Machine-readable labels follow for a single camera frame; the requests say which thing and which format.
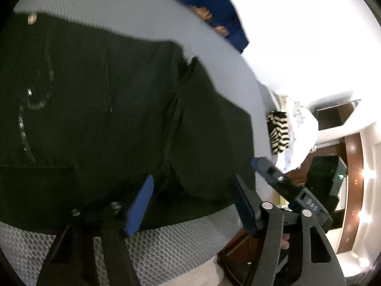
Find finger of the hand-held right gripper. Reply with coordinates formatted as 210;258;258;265
251;156;304;203

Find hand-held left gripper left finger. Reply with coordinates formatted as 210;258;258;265
36;175;155;286

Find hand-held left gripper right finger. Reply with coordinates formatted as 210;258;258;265
231;174;347;286

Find black pants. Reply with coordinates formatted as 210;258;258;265
0;12;258;233

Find dark box with green light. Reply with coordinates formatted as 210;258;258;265
305;155;348;212

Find black and cream striped knit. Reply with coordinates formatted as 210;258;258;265
266;111;291;155

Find white crumpled cloth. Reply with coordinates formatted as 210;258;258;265
277;95;319;173

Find grey honeycomb mattress cover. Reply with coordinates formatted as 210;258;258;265
0;0;270;286

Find brown curved wooden trim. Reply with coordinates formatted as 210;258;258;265
339;131;366;254

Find blue floral blanket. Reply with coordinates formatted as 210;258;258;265
140;0;249;51

